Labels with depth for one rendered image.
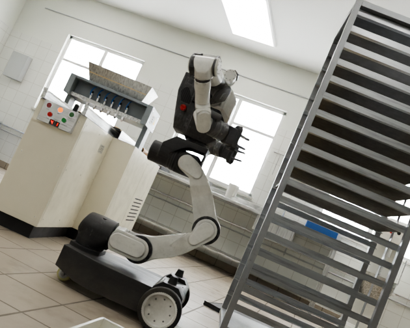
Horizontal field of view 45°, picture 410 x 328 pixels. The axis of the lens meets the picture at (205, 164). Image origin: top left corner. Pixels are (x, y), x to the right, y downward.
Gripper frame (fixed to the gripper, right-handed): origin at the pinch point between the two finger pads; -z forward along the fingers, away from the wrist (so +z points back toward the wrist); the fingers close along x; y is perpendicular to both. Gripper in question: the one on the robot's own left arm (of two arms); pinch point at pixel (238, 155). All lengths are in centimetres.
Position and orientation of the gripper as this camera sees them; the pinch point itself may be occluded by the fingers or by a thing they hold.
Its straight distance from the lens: 280.4
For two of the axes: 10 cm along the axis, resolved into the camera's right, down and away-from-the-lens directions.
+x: 4.0, -9.1, 0.9
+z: -7.7, -2.8, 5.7
